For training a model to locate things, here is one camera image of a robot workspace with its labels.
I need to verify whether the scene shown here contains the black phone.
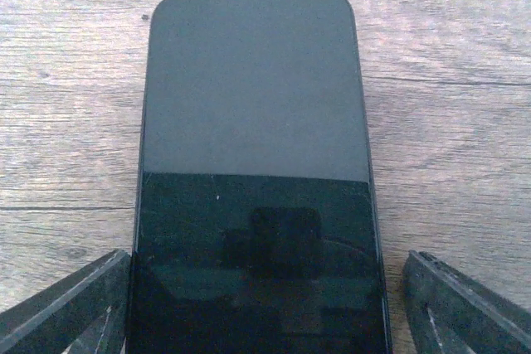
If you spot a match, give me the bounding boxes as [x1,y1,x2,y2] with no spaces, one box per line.
[126,0,392,353]

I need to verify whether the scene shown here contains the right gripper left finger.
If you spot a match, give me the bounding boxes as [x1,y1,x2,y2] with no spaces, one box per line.
[1,250,131,353]

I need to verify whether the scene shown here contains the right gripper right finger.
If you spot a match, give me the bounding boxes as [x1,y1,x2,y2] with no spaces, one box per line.
[402,250,530,353]

